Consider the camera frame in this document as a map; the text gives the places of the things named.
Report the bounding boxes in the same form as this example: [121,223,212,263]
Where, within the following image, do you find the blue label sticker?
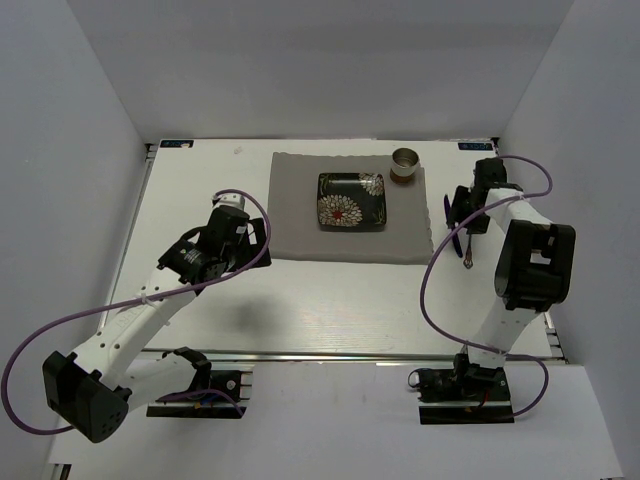
[159,139,194,149]
[457,142,494,151]

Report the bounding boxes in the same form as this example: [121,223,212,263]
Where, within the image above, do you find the blue label sticker left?
[159,139,194,149]

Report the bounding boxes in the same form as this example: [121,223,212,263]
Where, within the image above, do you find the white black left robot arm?
[43,205,271,443]

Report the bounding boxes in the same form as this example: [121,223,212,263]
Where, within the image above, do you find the black floral square plate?
[316,172,387,231]

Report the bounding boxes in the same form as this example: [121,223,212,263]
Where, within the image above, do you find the metal cup with brown band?
[390,147,420,185]

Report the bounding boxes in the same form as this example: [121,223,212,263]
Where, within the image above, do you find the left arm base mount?
[146,363,253,420]

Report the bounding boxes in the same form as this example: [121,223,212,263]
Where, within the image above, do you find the grey cloth placemat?
[268,152,434,265]

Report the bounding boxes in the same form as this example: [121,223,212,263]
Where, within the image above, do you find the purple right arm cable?
[419,155,554,419]

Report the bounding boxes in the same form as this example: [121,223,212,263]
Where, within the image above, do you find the pink plastic fork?
[463,233,474,269]

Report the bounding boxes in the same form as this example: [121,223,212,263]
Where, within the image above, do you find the purple plastic knife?
[443,194,463,259]

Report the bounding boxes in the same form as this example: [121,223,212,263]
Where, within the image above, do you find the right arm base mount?
[407,368,515,425]

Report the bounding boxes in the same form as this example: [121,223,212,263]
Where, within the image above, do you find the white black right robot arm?
[446,157,576,399]

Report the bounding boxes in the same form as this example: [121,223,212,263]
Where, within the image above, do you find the blue label sticker right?
[457,142,494,151]

